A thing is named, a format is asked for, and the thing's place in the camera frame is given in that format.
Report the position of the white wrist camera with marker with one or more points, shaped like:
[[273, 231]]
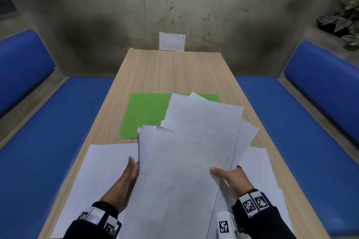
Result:
[[225, 226]]

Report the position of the person's left hand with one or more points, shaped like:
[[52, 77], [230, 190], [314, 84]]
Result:
[[122, 188]]

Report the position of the white paper sheet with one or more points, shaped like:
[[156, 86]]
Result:
[[259, 168], [283, 210], [95, 174]]

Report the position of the white card on wall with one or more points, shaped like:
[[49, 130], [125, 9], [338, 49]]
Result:
[[171, 42]]

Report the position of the black wristband with marker tags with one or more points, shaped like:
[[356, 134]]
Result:
[[96, 215], [253, 202]]

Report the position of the green folder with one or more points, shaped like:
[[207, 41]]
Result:
[[143, 115]]

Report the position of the person's right hand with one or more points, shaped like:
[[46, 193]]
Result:
[[238, 181]]

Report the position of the person's left forearm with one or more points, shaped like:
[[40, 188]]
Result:
[[84, 230]]

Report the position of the blue bench seat cushion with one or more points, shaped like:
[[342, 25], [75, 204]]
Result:
[[303, 146], [42, 157]]

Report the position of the sheaf of white paper sheets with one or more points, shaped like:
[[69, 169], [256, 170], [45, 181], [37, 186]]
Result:
[[179, 168]]

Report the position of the blue bench back cushion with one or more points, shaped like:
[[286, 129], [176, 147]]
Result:
[[325, 84], [22, 65]]

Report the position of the person's right thumb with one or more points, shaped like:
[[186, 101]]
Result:
[[220, 173]]

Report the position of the wooden table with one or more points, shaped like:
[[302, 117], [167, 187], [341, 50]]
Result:
[[174, 70]]

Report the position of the person's left thumb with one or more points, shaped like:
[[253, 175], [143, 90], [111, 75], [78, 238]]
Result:
[[133, 167]]

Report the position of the green leafy plant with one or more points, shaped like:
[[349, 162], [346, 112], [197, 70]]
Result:
[[343, 24]]

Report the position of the person's right forearm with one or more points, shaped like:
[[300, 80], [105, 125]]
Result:
[[269, 224]]

